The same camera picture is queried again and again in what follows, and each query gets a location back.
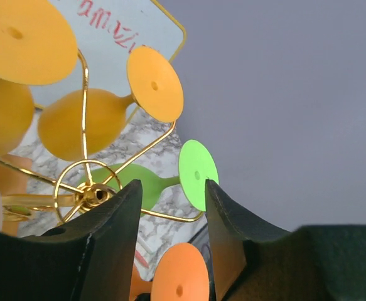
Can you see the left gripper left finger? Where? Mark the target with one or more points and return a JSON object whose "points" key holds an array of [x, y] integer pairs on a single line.
{"points": [[87, 258]]}

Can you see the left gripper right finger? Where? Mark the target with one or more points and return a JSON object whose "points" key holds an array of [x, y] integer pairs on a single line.
{"points": [[253, 259]]}

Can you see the orange plastic wine glass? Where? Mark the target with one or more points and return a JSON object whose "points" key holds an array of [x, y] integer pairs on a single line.
{"points": [[181, 274]]}

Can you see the yellow plastic wine glass front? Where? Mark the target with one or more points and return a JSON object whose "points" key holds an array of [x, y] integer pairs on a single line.
{"points": [[70, 127]]}

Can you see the yellow plastic wine glass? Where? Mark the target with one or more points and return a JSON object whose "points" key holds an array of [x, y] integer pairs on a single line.
{"points": [[37, 47], [70, 127]]}

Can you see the green plastic wine glass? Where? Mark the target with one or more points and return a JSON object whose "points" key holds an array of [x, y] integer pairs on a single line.
{"points": [[195, 166]]}

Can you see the yellow framed whiteboard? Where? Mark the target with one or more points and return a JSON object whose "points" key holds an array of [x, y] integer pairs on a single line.
{"points": [[108, 31]]}

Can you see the gold wire wine glass rack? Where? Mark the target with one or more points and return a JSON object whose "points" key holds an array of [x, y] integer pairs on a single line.
{"points": [[66, 201]]}

